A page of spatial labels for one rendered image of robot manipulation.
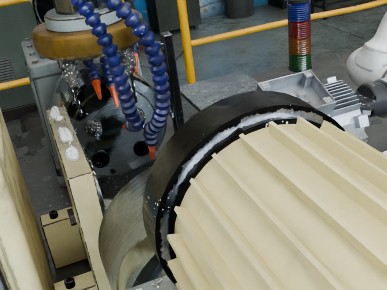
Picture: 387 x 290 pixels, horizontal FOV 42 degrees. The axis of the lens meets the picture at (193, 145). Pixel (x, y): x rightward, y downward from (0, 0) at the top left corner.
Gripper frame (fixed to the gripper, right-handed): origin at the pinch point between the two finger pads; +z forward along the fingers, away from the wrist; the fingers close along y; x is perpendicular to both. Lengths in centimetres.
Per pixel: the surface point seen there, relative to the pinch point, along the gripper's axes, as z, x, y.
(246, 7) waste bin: -216, 66, -455
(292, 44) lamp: -14.9, -5.8, -29.0
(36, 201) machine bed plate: 54, 34, -40
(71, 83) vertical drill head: 46.7, -12.5, 4.9
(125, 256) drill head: 46, 1, 33
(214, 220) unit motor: 45, -20, 59
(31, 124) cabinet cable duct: 45, 110, -284
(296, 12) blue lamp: -14.6, -14.3, -27.7
